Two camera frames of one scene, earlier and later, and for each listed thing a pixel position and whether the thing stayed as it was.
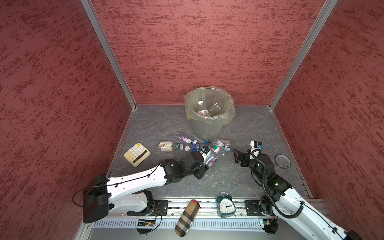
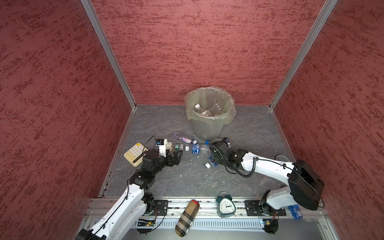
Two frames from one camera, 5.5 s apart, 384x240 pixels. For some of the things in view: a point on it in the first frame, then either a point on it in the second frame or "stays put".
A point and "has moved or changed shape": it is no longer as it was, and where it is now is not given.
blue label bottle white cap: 195,147 stays put
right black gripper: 246,157 -> 215,157
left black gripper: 202,171 -> 176,160
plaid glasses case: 187,218 stays put
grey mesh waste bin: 208,108 stays put
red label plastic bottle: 201,109 has moved or changed shape
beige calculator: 137,154 stays put
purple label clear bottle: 182,137 stays put
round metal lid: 282,161 stays put
